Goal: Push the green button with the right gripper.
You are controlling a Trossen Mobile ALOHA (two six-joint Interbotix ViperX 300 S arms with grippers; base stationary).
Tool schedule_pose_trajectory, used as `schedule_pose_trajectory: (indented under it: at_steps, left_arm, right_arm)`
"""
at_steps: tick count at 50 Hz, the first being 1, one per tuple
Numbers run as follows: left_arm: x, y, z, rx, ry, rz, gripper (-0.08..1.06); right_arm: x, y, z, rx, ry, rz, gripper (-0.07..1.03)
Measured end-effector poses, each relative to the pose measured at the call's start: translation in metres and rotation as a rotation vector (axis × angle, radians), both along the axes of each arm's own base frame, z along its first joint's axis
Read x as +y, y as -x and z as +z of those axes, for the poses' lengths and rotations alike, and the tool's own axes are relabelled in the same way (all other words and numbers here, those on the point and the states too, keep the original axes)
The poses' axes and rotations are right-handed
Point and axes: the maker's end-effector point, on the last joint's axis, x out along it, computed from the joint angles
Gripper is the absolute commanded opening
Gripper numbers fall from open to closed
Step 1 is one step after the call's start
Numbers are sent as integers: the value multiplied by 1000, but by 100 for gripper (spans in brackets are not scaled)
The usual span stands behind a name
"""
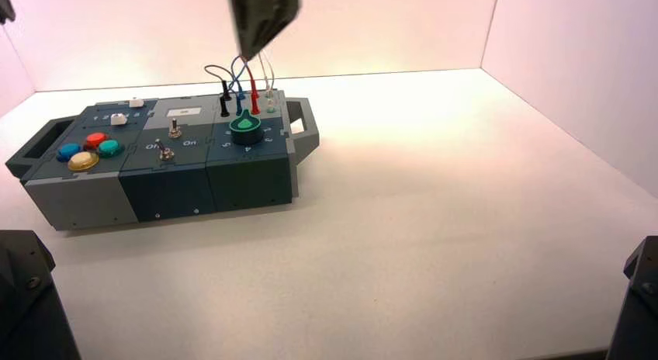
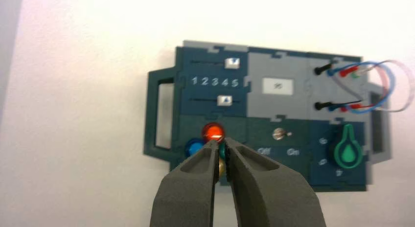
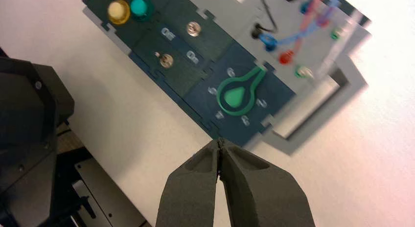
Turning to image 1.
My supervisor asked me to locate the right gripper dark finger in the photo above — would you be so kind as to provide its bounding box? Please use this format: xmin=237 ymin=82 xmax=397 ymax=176
xmin=227 ymin=0 xmax=303 ymax=61

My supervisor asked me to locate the green push button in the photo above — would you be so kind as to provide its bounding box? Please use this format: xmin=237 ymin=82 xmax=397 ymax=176
xmin=97 ymin=139 xmax=126 ymax=159

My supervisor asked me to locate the blue push button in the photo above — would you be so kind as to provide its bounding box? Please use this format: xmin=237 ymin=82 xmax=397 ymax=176
xmin=56 ymin=142 xmax=82 ymax=162

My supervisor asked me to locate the red push button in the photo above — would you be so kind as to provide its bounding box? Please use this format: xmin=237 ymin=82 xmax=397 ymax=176
xmin=83 ymin=132 xmax=109 ymax=151

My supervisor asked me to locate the yellow push button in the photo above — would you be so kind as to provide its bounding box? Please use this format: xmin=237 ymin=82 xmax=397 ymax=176
xmin=68 ymin=151 xmax=101 ymax=172

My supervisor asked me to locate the green white plug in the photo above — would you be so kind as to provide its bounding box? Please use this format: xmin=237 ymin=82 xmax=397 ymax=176
xmin=258 ymin=51 xmax=278 ymax=115

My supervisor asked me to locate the green rotary knob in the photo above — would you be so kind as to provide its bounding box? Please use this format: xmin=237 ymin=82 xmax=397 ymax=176
xmin=228 ymin=109 xmax=264 ymax=147

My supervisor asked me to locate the grey and teal task box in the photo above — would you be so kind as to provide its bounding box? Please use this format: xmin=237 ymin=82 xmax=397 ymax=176
xmin=5 ymin=89 xmax=320 ymax=231

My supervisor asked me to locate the red jumper cable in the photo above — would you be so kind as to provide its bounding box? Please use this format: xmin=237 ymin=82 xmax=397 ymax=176
xmin=242 ymin=59 xmax=261 ymax=116

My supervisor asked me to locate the blue jumper cable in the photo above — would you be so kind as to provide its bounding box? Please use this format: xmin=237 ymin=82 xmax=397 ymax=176
xmin=230 ymin=55 xmax=247 ymax=116

